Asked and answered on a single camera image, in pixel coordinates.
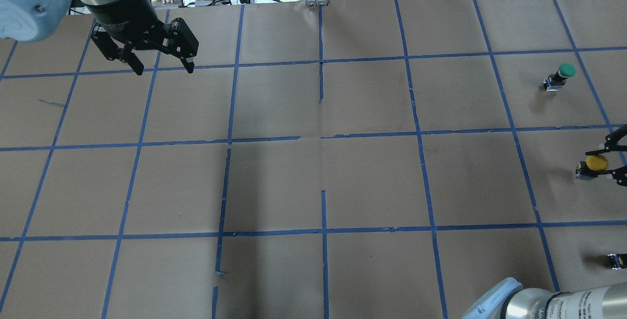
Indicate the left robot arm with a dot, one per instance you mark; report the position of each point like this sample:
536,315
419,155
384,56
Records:
37,20

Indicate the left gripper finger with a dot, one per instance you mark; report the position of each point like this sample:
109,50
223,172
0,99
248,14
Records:
135,64
188,64

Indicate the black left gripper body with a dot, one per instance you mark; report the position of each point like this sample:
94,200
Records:
126,13

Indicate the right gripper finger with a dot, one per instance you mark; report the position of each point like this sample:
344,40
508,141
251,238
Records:
611,142
619,175

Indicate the yellow push button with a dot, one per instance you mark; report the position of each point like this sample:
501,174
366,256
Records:
583,171

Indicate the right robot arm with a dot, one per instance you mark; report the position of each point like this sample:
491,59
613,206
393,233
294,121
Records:
510,300

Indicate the red push button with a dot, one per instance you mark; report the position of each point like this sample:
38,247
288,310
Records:
617,261

